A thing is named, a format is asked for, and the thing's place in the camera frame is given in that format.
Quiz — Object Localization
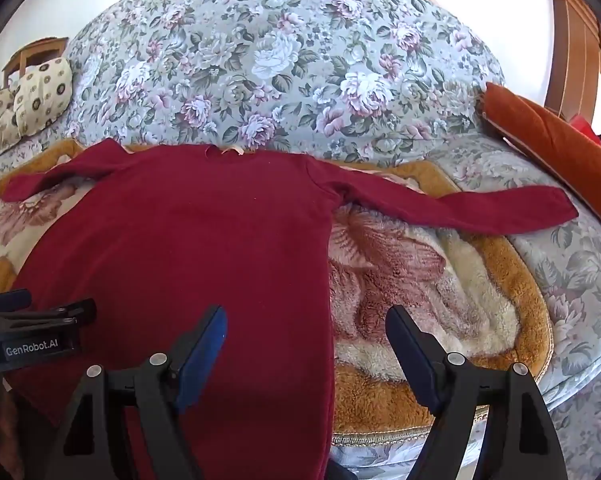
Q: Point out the orange velvet cushion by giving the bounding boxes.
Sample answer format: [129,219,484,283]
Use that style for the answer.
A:
[481,82,601,222]

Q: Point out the floral bed sheet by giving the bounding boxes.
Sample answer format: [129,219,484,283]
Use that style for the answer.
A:
[330,134,601,480]

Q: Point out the person's left hand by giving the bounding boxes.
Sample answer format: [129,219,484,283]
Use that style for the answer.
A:
[0,387,25,480]

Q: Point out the dark red small garment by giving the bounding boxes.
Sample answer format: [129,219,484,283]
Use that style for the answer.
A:
[3,140,577,479]

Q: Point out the wooden chair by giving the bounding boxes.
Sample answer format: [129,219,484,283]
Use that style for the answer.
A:
[2,37,68,87]

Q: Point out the red object behind cushion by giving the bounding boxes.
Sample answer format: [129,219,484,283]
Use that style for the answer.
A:
[570,114,601,146]

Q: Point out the wooden window frame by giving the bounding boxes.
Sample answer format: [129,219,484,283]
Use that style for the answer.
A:
[545,0,601,134]

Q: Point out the floral blue-grey duvet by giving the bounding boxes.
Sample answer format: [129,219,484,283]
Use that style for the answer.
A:
[58,0,505,166]

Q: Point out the floral plush blanket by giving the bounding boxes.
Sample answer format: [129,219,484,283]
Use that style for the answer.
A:
[0,162,553,445]

